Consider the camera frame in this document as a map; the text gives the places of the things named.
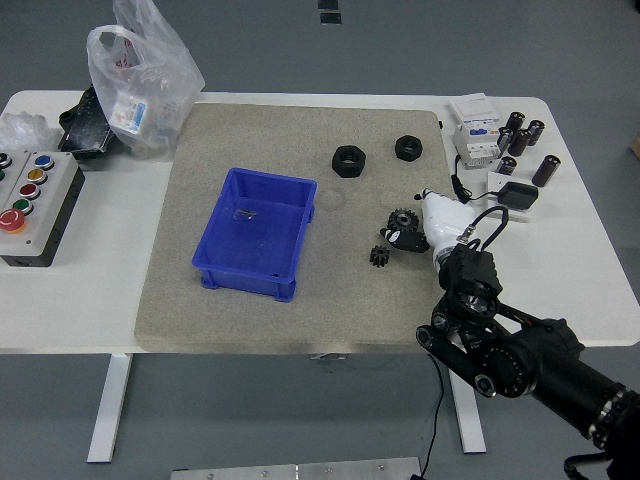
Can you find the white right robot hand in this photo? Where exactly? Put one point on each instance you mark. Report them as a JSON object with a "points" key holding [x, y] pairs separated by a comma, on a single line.
{"points": [[447, 220]]}

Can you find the large black gear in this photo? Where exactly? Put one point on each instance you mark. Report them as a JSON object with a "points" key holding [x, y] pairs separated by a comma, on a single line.
{"points": [[400, 220]]}

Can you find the small black gear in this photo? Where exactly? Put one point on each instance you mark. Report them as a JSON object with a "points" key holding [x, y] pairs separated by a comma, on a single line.
{"points": [[379, 256]]}

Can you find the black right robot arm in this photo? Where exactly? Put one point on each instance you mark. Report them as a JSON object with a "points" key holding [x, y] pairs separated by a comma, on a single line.
{"points": [[550, 370]]}

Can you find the small black hex nut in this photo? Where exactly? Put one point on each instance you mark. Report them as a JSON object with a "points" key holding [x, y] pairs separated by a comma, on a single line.
{"points": [[402, 154]]}

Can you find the large black hex nut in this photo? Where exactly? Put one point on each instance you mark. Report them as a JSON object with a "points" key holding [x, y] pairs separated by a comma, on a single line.
{"points": [[342, 167]]}

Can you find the blue plastic box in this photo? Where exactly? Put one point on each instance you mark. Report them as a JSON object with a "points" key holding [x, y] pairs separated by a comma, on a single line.
{"points": [[265, 235]]}

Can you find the brown cardboard box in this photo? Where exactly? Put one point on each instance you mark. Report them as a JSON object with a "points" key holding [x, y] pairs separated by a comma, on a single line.
{"points": [[635, 145]]}

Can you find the grey push-button control box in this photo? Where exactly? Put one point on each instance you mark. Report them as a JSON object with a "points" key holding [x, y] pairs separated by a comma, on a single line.
{"points": [[45, 215]]}

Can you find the white square plate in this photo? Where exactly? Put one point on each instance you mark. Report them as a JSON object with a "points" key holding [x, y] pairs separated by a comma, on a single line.
{"points": [[517, 215]]}

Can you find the black power adapter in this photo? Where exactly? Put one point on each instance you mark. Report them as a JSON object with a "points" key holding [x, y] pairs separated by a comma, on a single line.
{"points": [[520, 195]]}

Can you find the dark cylindrical capacitor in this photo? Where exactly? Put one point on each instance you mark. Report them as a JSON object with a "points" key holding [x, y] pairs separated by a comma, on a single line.
{"points": [[535, 134], [546, 171], [506, 166], [519, 144], [504, 142], [516, 122]]}

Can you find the white circuit breaker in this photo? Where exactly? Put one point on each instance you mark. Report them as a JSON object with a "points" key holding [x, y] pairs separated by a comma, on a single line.
{"points": [[475, 130]]}

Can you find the grey-brown mat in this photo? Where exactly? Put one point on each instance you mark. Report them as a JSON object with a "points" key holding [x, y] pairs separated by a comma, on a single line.
{"points": [[350, 300]]}

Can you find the white table leg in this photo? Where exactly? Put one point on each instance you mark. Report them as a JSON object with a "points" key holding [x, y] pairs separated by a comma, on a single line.
{"points": [[470, 425], [107, 410]]}

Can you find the dark floor plate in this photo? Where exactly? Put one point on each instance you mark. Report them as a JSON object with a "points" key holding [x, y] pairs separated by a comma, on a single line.
{"points": [[328, 4], [330, 18]]}

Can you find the clear plastic bag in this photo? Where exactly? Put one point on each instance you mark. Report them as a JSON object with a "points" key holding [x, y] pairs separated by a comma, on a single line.
{"points": [[150, 100]]}

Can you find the black case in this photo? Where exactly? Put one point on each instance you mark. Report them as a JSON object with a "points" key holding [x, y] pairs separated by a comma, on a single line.
{"points": [[82, 135]]}

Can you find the crumpled clear plastic wrap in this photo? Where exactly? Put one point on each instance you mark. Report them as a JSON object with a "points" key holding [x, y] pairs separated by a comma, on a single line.
{"points": [[25, 130]]}

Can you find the grey under-table bracket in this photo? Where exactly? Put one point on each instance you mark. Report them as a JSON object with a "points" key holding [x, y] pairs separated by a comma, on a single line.
{"points": [[327, 356]]}

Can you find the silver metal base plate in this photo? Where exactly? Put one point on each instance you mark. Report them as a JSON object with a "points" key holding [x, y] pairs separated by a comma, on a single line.
{"points": [[300, 471]]}

